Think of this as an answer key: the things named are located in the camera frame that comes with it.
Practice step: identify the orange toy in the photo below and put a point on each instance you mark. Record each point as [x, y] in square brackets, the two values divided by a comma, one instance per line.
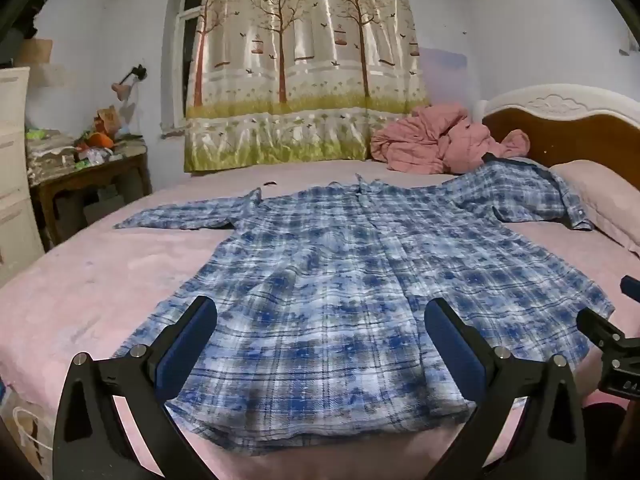
[97, 132]

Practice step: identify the tree print curtain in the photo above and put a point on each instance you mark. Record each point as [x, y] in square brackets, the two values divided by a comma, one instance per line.
[300, 85]

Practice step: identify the bed with pink sheet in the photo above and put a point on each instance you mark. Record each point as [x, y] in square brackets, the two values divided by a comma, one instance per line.
[100, 280]

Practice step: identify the white drawer cabinet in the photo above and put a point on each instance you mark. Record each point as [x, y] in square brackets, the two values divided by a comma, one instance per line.
[15, 185]

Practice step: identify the pink quilt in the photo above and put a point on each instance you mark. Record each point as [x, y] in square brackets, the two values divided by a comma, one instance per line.
[425, 140]

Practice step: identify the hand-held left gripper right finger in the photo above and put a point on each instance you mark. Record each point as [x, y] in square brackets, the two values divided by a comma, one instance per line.
[452, 355]

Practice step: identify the clear plastic bag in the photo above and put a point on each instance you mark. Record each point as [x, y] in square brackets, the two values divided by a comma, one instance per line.
[22, 420]

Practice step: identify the black desk lamp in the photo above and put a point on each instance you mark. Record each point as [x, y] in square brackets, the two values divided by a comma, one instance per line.
[131, 77]

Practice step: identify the pink pillow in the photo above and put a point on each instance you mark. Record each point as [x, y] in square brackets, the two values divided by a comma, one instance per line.
[605, 200]

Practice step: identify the person's dark clothing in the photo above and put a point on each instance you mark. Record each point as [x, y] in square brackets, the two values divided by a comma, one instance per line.
[610, 440]

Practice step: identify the blue plaid shirt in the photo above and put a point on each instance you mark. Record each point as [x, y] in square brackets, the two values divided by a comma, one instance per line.
[325, 305]

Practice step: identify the white and brown headboard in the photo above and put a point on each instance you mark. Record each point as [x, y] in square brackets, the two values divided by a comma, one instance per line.
[575, 135]

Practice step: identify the window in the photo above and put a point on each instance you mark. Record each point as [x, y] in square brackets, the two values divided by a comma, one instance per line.
[187, 35]

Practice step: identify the wooden side table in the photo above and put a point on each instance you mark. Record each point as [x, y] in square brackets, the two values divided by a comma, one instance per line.
[75, 185]

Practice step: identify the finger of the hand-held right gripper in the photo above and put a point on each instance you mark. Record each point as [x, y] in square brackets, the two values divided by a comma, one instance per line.
[600, 330]
[632, 289]

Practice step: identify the brown box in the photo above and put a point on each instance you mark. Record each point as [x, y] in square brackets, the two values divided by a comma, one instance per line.
[36, 51]

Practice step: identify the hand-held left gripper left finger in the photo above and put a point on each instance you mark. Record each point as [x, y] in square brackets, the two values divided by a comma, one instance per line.
[187, 355]

